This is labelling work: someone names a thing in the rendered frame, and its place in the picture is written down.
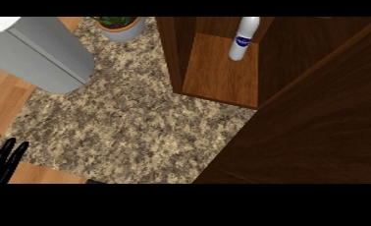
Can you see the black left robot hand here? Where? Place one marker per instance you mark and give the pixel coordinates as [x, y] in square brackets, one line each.
[9, 161]

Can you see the grey pot with green plant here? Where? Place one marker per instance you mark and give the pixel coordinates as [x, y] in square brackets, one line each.
[120, 28]

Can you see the dark brown cabinet door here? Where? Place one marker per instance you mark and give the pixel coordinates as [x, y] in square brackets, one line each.
[304, 131]

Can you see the grey rounded appliance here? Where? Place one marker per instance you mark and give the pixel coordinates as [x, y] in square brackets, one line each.
[42, 53]

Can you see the brown wooden cabinet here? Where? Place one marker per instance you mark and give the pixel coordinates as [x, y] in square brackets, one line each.
[220, 69]

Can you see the white water bottle blue label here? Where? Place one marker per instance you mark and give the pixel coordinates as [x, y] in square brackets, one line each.
[242, 40]

